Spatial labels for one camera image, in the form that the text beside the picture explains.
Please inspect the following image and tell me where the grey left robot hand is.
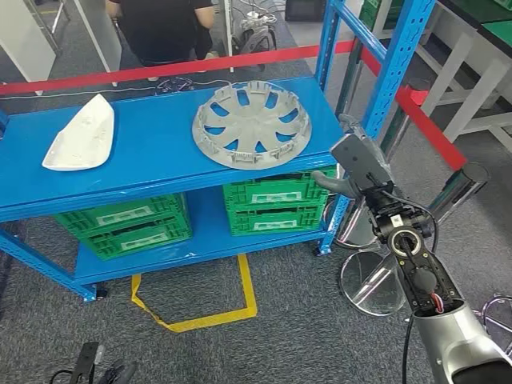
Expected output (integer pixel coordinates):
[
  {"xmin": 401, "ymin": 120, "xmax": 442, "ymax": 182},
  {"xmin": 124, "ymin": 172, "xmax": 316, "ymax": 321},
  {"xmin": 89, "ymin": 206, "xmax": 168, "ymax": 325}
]
[{"xmin": 98, "ymin": 360, "xmax": 139, "ymax": 384}]

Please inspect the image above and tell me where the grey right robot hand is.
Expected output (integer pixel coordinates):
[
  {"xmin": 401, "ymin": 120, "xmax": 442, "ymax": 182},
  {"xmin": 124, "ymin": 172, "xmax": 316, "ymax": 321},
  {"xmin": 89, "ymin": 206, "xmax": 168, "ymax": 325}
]
[{"xmin": 312, "ymin": 114, "xmax": 392, "ymax": 200}]

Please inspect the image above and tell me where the silver wheel hubcap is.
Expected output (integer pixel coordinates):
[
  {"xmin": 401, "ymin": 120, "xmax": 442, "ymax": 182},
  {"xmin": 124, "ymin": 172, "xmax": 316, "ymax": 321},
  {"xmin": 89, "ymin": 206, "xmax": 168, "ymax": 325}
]
[{"xmin": 191, "ymin": 80, "xmax": 313, "ymax": 171}]

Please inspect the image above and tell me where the blue metal shelf rack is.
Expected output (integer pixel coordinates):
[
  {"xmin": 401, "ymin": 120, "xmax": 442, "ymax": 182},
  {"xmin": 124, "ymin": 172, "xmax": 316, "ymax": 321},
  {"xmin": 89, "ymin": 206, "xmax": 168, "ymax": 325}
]
[{"xmin": 0, "ymin": 0, "xmax": 436, "ymax": 304}]

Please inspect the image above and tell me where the green workbench mat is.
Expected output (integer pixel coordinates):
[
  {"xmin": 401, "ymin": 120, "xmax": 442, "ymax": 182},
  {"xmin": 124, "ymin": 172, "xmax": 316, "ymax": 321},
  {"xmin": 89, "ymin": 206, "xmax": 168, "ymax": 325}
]
[{"xmin": 440, "ymin": 0, "xmax": 512, "ymax": 50}]

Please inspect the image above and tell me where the green folded plastic crate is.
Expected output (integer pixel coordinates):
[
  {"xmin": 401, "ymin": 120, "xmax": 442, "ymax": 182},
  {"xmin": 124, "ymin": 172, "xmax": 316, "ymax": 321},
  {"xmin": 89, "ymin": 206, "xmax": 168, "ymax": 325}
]
[
  {"xmin": 80, "ymin": 211, "xmax": 194, "ymax": 262},
  {"xmin": 227, "ymin": 203, "xmax": 335, "ymax": 238},
  {"xmin": 54, "ymin": 193, "xmax": 189, "ymax": 239},
  {"xmin": 222, "ymin": 166, "xmax": 337, "ymax": 213}
]

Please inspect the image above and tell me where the red barrier belt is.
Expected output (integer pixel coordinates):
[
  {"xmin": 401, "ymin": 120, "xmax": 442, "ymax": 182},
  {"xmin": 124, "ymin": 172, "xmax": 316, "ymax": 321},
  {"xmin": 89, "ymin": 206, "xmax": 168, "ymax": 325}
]
[
  {"xmin": 360, "ymin": 46, "xmax": 468, "ymax": 172},
  {"xmin": 0, "ymin": 39, "xmax": 355, "ymax": 98}
]

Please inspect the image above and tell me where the grey bag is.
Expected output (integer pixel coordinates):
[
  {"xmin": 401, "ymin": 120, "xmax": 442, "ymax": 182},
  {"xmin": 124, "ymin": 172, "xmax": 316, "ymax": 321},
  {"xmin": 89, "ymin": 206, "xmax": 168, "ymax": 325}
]
[{"xmin": 230, "ymin": 10, "xmax": 278, "ymax": 57}]

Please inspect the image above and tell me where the black microwave oven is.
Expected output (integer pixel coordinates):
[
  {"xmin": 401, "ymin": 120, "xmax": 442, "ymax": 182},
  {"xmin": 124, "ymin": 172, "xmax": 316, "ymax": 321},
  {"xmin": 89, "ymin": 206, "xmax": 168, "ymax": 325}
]
[{"xmin": 285, "ymin": 0, "xmax": 327, "ymax": 22}]

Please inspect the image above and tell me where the white desk leg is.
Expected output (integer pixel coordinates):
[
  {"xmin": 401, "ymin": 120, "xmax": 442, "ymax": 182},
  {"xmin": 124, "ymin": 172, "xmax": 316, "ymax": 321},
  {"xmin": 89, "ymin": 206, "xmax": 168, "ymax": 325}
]
[{"xmin": 221, "ymin": 0, "xmax": 235, "ymax": 74}]

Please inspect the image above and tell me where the black stool chrome base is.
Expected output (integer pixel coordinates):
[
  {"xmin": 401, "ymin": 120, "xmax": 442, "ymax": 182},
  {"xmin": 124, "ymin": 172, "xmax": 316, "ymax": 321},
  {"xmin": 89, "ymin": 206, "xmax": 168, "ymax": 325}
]
[{"xmin": 131, "ymin": 55, "xmax": 196, "ymax": 97}]

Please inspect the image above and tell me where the white plastic mirror cover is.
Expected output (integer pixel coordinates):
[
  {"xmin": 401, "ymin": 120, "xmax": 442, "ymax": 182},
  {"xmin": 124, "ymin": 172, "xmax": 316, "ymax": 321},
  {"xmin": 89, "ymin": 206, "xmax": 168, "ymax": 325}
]
[{"xmin": 42, "ymin": 94, "xmax": 116, "ymax": 172}]

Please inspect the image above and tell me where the person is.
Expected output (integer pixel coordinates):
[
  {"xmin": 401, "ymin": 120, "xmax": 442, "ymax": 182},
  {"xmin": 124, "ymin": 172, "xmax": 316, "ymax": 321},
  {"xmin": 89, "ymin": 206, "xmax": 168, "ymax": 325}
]
[{"xmin": 106, "ymin": 0, "xmax": 218, "ymax": 67}]

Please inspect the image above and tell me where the white desk panel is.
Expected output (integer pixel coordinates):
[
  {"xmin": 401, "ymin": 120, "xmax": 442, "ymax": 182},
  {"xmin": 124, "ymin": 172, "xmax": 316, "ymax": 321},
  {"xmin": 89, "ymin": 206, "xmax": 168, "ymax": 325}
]
[
  {"xmin": 0, "ymin": 0, "xmax": 57, "ymax": 97},
  {"xmin": 72, "ymin": 0, "xmax": 122, "ymax": 89}
]

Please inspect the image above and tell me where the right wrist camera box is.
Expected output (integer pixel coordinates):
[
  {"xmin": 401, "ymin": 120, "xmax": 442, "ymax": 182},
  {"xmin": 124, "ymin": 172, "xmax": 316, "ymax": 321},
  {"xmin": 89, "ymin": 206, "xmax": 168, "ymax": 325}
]
[{"xmin": 331, "ymin": 132, "xmax": 396, "ymax": 193}]

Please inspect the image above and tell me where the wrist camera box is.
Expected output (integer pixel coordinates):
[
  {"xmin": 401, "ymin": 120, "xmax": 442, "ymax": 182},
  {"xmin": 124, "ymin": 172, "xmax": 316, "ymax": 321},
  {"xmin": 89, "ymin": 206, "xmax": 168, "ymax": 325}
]
[
  {"xmin": 72, "ymin": 342, "xmax": 101, "ymax": 384},
  {"xmin": 331, "ymin": 132, "xmax": 396, "ymax": 193}
]

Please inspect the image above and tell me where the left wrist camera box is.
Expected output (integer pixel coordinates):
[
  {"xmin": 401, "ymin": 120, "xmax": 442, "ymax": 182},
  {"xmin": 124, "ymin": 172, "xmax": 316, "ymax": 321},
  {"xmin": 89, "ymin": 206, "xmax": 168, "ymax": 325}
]
[{"xmin": 72, "ymin": 342, "xmax": 101, "ymax": 384}]

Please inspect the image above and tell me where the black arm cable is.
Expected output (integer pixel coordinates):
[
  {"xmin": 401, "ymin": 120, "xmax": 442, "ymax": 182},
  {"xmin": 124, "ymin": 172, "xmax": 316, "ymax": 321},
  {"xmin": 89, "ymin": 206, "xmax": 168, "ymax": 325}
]
[{"xmin": 401, "ymin": 314, "xmax": 415, "ymax": 384}]

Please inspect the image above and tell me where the white workbench frame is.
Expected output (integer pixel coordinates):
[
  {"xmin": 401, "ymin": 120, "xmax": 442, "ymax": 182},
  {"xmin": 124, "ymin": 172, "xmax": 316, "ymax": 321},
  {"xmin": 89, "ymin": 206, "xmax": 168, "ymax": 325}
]
[{"xmin": 375, "ymin": 0, "xmax": 512, "ymax": 154}]

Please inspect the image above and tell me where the chrome ring frame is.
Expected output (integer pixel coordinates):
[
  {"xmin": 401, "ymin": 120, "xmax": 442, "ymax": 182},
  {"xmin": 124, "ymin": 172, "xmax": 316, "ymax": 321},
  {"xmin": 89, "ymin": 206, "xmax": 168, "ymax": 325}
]
[{"xmin": 480, "ymin": 294, "xmax": 512, "ymax": 356}]

